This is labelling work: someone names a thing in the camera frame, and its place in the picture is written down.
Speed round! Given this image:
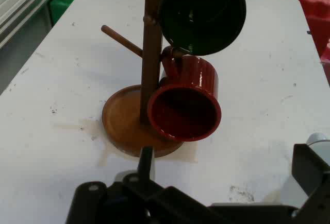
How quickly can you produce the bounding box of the brown wooden mug tree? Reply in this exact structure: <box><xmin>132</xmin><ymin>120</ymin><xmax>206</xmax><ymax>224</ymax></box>
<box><xmin>101</xmin><ymin>0</ymin><xmax>185</xmax><ymax>159</ymax></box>

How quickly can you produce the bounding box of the white enamel mug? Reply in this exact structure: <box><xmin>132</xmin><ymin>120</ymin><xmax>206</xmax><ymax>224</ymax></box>
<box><xmin>305</xmin><ymin>132</ymin><xmax>330</xmax><ymax>167</ymax></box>

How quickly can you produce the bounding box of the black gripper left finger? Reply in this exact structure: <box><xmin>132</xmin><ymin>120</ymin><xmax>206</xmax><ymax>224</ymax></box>
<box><xmin>65</xmin><ymin>145</ymin><xmax>215</xmax><ymax>224</ymax></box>

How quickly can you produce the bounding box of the silver metal wall rail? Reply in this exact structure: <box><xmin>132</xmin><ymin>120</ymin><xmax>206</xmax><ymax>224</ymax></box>
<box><xmin>0</xmin><ymin>0</ymin><xmax>65</xmax><ymax>49</ymax></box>

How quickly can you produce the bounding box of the green enamel mug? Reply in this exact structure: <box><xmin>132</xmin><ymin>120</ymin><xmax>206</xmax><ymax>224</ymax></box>
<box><xmin>157</xmin><ymin>0</ymin><xmax>247</xmax><ymax>57</ymax></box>

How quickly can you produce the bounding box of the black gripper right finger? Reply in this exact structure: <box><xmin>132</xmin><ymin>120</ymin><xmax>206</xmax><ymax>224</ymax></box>
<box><xmin>292</xmin><ymin>143</ymin><xmax>330</xmax><ymax>224</ymax></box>

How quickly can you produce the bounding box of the red enamel mug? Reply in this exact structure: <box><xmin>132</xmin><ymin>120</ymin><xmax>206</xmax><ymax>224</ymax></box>
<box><xmin>146</xmin><ymin>45</ymin><xmax>222</xmax><ymax>142</ymax></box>

